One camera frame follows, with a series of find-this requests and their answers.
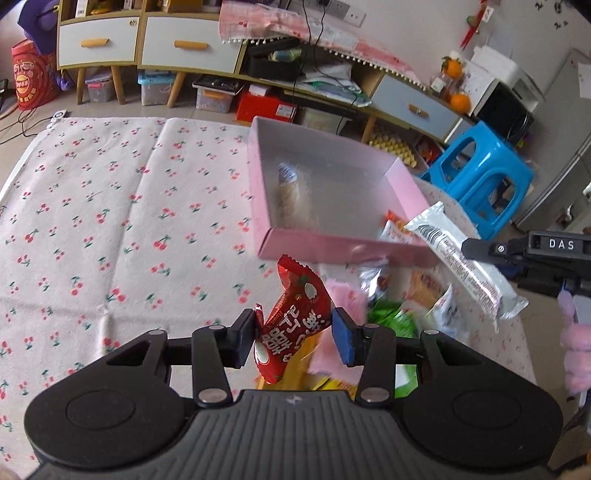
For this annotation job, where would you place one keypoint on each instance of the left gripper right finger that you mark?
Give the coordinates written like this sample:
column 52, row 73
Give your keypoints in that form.
column 373, row 347

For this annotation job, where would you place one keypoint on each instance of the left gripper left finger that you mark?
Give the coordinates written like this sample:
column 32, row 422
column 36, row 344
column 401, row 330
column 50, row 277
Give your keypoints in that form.
column 215, row 348

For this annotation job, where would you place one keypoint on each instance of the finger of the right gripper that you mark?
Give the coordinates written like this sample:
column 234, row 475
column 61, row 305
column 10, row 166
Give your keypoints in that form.
column 495, row 252

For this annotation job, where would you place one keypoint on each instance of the green chips snack pack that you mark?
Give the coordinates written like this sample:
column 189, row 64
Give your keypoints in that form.
column 390, row 314

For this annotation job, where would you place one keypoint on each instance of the long white snack bar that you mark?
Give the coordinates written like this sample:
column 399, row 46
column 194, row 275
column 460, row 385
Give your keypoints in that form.
column 484, row 283

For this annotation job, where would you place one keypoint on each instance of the pink wafer snack pack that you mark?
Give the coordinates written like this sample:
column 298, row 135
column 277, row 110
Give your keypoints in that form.
column 327, row 360

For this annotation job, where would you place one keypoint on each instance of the silver truffle chocolate pack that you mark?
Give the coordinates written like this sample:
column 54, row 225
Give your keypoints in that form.
column 374, row 279

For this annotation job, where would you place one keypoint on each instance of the white monkey biscuit pack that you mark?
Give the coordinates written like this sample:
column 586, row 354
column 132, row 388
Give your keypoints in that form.
column 445, row 316

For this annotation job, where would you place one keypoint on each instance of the red strawberry snack pack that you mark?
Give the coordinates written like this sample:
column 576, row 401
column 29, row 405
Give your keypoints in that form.
column 303, row 310

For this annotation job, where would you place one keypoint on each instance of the golden snack pack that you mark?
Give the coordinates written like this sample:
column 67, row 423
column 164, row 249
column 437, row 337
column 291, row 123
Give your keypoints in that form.
column 297, row 377

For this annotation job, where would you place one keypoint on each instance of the clear rice cracker pack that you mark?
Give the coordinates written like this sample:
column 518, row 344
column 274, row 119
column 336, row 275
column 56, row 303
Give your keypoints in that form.
column 294, row 199

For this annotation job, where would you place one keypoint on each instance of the orange white cookie pack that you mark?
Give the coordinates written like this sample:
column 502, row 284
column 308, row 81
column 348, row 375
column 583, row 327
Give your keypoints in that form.
column 395, row 231

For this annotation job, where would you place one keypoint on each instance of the pink gloved right hand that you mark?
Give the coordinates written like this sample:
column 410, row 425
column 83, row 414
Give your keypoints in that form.
column 575, row 339

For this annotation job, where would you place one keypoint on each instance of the brown cracker pack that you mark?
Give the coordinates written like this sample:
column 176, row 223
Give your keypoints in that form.
column 424, row 289

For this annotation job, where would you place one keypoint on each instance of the blue plastic stool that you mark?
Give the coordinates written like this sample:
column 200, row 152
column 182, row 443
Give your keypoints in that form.
column 485, row 175

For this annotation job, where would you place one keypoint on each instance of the cherry print tablecloth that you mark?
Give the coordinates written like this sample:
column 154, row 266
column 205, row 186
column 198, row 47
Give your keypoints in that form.
column 112, row 227

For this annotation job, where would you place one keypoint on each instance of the orange fruit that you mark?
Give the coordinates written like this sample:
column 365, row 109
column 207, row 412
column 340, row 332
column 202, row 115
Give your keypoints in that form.
column 460, row 103

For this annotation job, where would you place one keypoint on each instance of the pink cardboard box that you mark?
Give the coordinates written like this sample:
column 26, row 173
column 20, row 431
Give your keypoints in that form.
column 348, row 190

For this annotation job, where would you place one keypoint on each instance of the yellow egg tray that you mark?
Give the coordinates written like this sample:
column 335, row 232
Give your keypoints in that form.
column 394, row 145

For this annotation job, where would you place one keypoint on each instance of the red box under cabinet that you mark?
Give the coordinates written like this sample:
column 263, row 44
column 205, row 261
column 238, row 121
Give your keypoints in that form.
column 251, row 106

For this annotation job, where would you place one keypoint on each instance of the clear storage bin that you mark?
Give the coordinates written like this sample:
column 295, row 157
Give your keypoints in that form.
column 155, row 86

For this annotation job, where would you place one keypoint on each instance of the wooden tv cabinet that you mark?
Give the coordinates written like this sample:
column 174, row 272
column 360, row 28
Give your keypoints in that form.
column 144, row 35

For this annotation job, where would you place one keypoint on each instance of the red drum toy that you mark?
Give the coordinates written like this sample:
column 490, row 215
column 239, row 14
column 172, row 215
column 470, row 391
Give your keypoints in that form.
column 34, row 76

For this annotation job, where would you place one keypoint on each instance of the pink cherry cloth cover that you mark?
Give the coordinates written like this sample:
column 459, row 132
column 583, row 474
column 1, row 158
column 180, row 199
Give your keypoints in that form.
column 242, row 21

